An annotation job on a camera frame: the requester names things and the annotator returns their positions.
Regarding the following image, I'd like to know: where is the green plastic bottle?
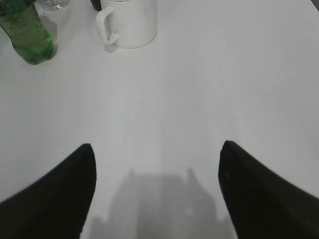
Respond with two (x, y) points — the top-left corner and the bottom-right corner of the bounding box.
(0, 0), (57, 65)

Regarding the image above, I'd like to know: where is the clear water bottle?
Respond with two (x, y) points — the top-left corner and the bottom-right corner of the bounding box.
(39, 0), (70, 11)

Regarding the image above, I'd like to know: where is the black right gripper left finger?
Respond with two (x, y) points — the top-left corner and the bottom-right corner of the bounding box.
(0, 143), (96, 239)

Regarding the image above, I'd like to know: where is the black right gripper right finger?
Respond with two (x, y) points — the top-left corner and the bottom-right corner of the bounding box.
(218, 140), (319, 239)

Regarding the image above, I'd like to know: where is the white ceramic mug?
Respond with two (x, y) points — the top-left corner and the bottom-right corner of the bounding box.
(96, 0), (159, 49)

